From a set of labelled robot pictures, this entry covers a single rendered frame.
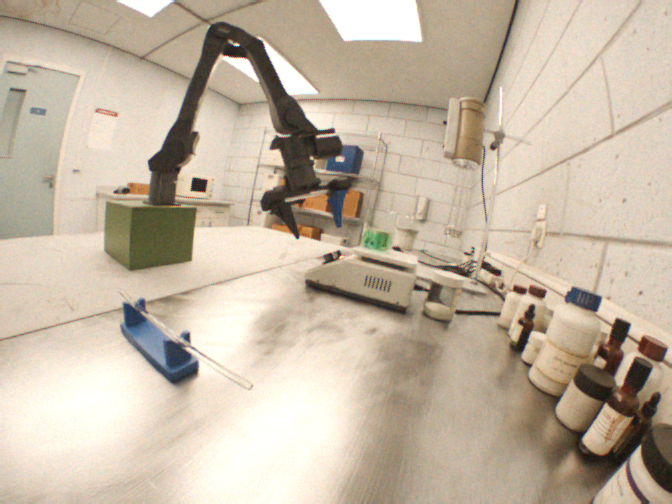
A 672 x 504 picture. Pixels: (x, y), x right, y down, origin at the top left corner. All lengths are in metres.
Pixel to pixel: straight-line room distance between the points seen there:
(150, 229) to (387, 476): 0.47
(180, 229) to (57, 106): 2.69
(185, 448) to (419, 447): 0.16
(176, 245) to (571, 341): 0.63
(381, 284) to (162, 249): 0.40
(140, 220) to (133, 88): 2.95
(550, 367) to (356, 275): 0.34
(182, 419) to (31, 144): 2.93
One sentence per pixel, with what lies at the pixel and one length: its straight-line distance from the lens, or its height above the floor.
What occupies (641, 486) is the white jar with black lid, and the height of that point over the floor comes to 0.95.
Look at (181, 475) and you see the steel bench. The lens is 0.18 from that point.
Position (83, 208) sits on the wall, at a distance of 3.13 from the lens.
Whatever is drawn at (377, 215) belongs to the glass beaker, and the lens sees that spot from 0.48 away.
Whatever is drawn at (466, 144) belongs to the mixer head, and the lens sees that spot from 0.86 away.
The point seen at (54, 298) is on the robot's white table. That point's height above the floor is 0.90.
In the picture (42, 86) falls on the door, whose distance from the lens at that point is 3.12.
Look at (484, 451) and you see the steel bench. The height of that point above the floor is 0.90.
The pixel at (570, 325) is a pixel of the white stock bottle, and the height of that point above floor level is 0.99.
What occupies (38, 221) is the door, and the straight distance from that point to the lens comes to 3.05.
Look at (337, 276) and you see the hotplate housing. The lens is 0.46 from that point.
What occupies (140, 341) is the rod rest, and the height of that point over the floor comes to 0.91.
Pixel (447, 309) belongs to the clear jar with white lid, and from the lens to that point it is 0.46.
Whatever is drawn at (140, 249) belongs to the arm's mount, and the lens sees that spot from 0.49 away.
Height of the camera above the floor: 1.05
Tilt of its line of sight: 9 degrees down
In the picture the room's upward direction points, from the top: 11 degrees clockwise
